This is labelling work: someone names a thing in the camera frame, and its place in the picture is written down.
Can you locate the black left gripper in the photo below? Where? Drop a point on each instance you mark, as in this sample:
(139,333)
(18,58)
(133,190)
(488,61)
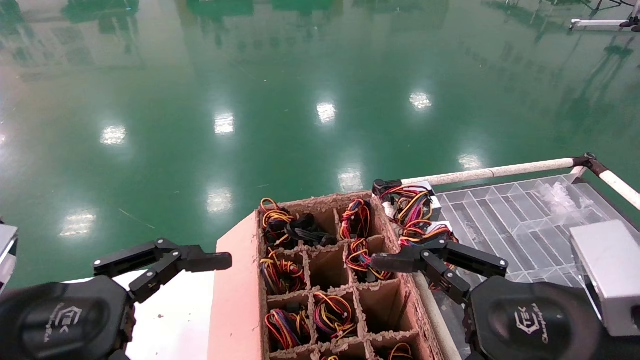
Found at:
(60,320)

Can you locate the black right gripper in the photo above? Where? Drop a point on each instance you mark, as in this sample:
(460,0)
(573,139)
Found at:
(530,325)

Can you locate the clear plastic compartment tray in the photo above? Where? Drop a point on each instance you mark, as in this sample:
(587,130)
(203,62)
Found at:
(500,220)

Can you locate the brown cardboard divider box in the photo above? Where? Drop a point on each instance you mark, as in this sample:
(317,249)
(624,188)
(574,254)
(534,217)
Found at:
(235,300)

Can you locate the crumpled clear plastic bag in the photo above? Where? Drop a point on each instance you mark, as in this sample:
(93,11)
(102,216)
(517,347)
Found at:
(557,197)

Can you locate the white wheeled equipment stand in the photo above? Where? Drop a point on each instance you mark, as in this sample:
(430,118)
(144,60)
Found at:
(595,23)

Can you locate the white pipe rack frame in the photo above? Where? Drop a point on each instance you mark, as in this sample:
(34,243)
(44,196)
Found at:
(475,174)

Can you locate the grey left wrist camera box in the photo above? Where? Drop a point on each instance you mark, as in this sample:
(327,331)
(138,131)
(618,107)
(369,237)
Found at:
(6,255)

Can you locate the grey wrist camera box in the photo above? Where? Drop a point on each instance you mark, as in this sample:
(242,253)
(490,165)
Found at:
(610,275)
(6,255)

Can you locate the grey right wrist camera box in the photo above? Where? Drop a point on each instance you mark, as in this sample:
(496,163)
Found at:
(610,275)

